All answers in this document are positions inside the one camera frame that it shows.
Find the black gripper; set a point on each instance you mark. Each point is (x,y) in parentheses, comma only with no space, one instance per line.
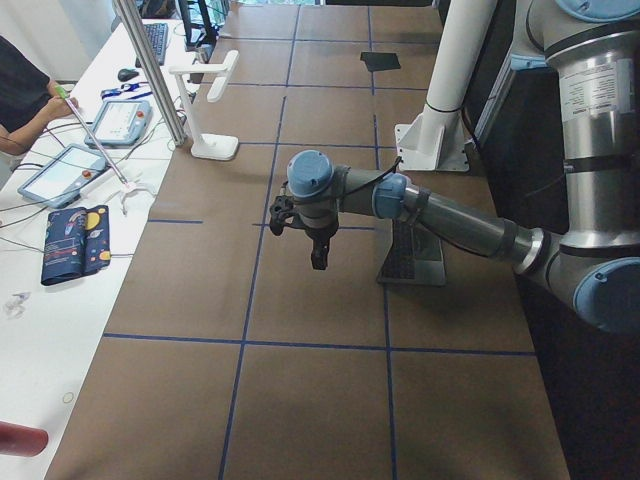
(320,234)

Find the grey laptop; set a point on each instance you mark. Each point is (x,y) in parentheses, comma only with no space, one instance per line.
(415,258)

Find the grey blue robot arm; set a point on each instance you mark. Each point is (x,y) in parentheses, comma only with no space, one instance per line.
(526,151)

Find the white desk lamp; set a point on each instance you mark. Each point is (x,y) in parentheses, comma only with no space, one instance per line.
(207,145)

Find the black mouse pad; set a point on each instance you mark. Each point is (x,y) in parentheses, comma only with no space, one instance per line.
(380,61)

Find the black computer mouse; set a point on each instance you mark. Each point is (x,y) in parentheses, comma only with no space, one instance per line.
(126,74)

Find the metal grabber stick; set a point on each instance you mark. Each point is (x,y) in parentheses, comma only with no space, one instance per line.
(129,187)

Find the upper teach pendant tablet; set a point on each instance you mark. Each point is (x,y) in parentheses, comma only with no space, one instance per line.
(121,123)

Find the teach pendant tablet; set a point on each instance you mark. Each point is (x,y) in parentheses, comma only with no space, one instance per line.
(60,181)
(121,123)

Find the dark blue space pouch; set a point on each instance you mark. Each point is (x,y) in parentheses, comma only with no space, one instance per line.
(77,244)

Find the lower teach pendant tablet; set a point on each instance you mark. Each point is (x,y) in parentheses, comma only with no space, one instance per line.
(60,181)

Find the black keyboard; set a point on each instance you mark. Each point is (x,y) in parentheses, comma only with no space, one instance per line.
(158,34)

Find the person in black shirt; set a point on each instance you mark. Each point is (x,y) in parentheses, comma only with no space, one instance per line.
(29,101)

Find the red cylinder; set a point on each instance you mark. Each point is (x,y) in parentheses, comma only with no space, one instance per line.
(20,440)

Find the aluminium frame post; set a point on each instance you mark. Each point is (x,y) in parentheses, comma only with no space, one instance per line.
(128,13)

